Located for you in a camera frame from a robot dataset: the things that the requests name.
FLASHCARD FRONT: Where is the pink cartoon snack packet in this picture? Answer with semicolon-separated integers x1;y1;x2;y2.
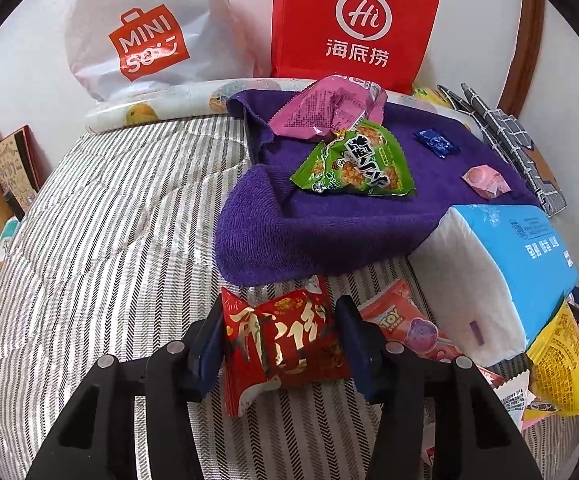
358;278;508;389

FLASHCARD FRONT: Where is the purple towel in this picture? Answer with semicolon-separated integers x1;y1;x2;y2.
214;88;543;286

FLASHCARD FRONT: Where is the small blue candy packet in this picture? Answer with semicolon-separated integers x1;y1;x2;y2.
413;127;462;158

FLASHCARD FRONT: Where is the yellow drink pack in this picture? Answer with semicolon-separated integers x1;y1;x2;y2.
411;84;453;109

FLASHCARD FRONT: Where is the brown wooden door frame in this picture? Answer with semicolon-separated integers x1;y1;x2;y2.
498;0;545;116

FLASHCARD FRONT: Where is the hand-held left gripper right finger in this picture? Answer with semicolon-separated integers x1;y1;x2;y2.
334;295;545;480

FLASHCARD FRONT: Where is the magenta snack packet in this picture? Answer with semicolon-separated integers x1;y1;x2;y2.
268;73;388;142

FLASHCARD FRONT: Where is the white plastic bag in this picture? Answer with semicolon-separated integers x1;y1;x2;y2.
64;0;273;103

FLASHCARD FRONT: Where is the pink yellow snack packet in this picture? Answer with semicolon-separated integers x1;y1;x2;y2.
521;399;578;431

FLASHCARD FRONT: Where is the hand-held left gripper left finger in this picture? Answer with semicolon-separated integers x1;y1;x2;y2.
24;304;228;480

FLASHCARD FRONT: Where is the striped quilt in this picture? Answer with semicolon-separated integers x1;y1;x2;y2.
0;109;579;480

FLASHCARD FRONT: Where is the teal white tube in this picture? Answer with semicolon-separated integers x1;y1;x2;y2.
0;220;22;256

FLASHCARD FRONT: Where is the red paper bag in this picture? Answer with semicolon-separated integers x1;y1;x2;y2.
269;0;445;97

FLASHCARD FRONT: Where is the small pink candy packet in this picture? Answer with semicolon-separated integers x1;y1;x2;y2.
460;163;513;201

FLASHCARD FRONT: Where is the white fruit print roll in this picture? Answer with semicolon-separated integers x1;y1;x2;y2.
84;77;485;136

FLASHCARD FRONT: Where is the grey checked cloth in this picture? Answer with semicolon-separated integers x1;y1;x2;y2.
436;82;568;218

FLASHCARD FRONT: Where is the white red snack packet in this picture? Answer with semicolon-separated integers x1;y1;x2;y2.
489;367;538;431

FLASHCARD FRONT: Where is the beige patterned box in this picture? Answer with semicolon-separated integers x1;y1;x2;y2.
0;124;45;216

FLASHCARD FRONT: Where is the blue tissue pack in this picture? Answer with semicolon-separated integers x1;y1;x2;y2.
406;203;579;366

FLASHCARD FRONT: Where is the green snack packet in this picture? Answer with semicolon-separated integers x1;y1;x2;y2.
288;119;417;197

